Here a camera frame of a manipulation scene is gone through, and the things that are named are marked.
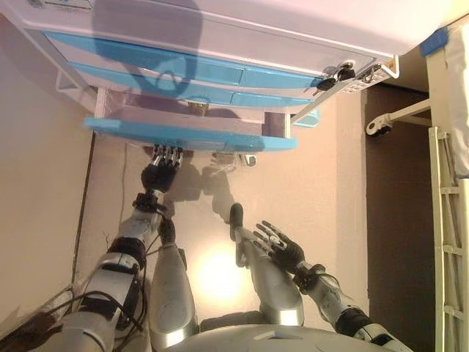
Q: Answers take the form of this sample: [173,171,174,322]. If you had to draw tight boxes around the silver robot right leg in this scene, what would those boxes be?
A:
[227,203,305,327]

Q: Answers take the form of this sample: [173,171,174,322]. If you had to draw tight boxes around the white perforated basket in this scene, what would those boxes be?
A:
[340,78,371,95]

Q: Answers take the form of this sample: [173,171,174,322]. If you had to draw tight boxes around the bed caster wheel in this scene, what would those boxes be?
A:
[365,113,392,139]

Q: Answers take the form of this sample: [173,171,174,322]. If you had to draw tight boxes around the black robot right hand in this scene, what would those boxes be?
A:
[252,219,306,274]

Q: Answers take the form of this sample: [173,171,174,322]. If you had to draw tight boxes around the grey robot torso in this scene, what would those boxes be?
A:
[160,311,367,352]

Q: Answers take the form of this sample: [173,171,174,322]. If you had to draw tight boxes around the light blue waste bin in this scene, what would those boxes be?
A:
[292,108,322,130]

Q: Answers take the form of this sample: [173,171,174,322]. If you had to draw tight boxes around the blue tag on bed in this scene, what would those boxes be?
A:
[419,27,450,58]

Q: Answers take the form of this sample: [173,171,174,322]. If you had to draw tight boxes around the cart keys in lock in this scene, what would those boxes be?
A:
[315,60,356,92]

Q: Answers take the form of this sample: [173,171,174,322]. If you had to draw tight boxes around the blue handled cart drawer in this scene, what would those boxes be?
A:
[83,87,298,153]
[42,31,325,89]
[69,61,316,107]

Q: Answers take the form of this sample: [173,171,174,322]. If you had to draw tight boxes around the white hospital bed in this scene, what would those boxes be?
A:
[365,0,469,331]

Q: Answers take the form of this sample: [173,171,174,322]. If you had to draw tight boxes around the white medical cart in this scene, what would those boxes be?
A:
[0,0,400,173]

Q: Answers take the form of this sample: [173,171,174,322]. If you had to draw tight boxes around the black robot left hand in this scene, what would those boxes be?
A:
[141,144,184,194]

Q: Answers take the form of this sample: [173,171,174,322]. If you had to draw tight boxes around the white cart side bin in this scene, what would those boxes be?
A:
[54,69,98,111]

